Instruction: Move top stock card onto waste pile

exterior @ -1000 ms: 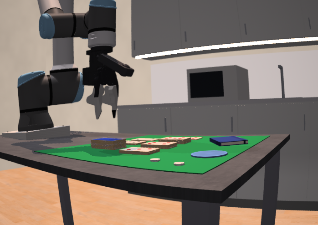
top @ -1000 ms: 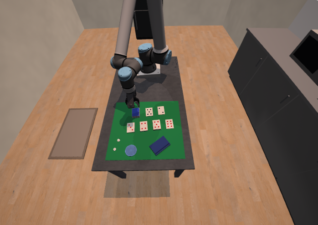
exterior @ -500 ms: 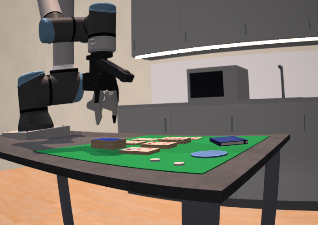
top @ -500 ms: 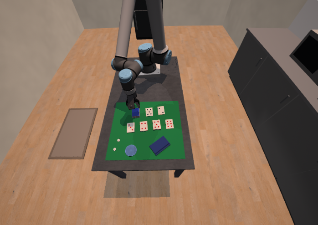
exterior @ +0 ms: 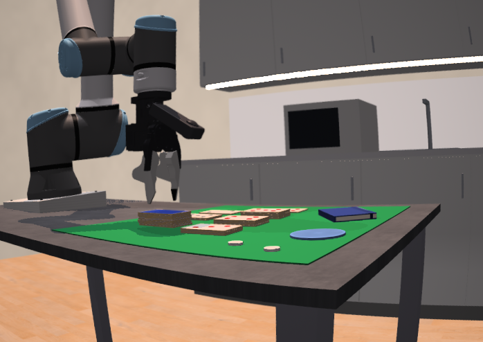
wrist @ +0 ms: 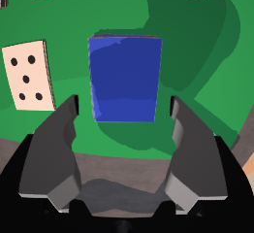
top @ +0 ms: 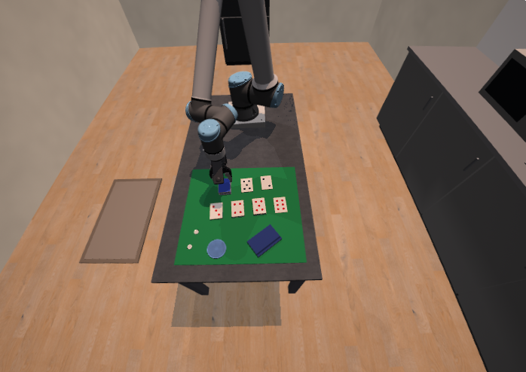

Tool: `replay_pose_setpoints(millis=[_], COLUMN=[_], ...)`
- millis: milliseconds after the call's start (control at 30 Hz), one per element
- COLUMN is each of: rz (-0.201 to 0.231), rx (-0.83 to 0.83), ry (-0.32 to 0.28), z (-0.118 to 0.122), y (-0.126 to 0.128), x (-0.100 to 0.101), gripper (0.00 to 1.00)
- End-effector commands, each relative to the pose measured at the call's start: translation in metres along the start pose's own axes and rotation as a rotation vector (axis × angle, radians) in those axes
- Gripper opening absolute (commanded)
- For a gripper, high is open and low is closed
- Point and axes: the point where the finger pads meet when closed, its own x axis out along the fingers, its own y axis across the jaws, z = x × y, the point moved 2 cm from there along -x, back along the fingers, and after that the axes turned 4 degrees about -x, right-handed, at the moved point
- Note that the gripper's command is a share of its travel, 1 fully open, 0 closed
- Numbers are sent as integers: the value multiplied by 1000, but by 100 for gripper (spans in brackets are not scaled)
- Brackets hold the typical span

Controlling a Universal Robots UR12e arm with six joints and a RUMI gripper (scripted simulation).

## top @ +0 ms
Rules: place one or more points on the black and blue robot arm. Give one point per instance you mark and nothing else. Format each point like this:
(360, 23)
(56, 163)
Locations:
(246, 92)

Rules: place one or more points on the blue flat disc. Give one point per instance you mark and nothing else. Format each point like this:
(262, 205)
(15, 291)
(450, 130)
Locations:
(216, 248)

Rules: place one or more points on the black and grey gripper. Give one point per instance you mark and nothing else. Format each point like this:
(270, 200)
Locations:
(226, 170)

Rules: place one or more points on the green felt table mat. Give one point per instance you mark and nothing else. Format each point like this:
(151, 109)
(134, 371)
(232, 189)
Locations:
(235, 232)

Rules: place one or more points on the blue rectangular tile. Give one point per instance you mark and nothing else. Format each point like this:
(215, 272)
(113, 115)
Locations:
(225, 187)

